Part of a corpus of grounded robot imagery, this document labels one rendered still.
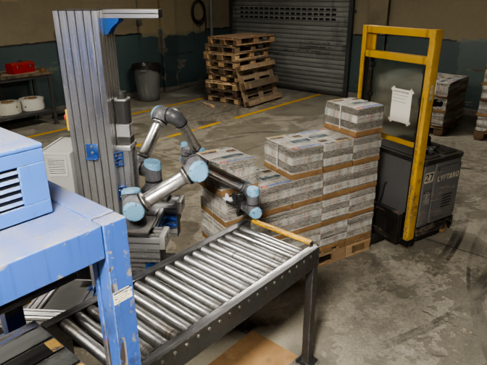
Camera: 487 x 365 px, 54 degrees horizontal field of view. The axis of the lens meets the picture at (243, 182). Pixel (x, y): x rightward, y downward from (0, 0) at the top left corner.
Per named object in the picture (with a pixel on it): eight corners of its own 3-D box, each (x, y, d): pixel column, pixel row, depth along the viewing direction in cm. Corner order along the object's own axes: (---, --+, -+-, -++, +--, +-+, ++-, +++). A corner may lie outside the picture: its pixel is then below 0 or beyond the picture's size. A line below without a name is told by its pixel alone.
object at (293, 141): (264, 138, 367) (264, 137, 367) (295, 133, 380) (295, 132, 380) (292, 150, 337) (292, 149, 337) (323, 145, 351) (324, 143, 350)
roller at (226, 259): (206, 248, 268) (202, 242, 265) (272, 278, 240) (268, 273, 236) (201, 255, 266) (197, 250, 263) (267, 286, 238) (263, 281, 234)
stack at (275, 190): (203, 277, 379) (198, 179, 348) (317, 239, 435) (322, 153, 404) (227, 301, 348) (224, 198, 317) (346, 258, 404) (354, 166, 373)
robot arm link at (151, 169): (153, 182, 320) (152, 164, 315) (139, 179, 327) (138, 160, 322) (166, 177, 329) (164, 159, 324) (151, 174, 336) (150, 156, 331)
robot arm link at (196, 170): (129, 216, 277) (209, 167, 279) (130, 227, 263) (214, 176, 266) (117, 200, 271) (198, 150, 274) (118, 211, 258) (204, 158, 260)
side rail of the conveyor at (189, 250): (244, 235, 301) (244, 218, 296) (251, 237, 298) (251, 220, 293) (43, 345, 207) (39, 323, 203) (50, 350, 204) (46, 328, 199)
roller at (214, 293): (169, 270, 250) (169, 261, 248) (236, 305, 221) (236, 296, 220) (162, 274, 247) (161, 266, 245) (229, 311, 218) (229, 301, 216)
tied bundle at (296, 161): (263, 166, 376) (264, 138, 367) (293, 160, 389) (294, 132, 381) (290, 181, 345) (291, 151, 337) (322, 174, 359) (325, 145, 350)
